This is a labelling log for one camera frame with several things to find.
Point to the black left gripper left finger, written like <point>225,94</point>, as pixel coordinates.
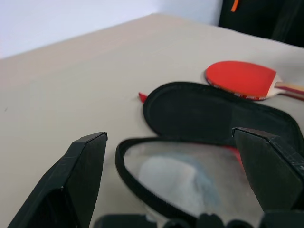
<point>71,185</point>

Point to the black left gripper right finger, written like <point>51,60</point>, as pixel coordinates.
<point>268,171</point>

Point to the white blue wrapper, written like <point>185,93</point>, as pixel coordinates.
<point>171,175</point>

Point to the red black mesh pouch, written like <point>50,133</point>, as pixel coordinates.
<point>190,111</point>

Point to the red table tennis paddle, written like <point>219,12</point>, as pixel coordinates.
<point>240,76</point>

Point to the black bag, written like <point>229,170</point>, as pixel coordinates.
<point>261,16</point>

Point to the orange strip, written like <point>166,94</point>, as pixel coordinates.
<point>234,5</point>

